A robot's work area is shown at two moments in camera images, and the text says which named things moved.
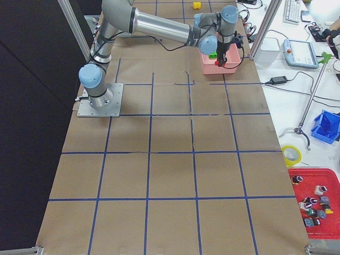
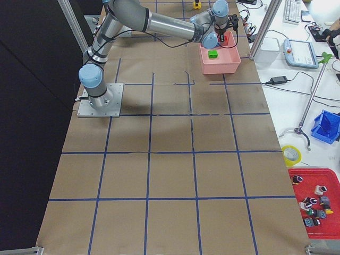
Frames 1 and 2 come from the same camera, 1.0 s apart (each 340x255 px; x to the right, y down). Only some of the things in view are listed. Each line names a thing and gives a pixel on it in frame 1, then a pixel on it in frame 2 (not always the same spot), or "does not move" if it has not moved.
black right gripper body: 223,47 → 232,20
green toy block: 214,55 does not move
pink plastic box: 233,61 does not move
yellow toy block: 196,5 does not move
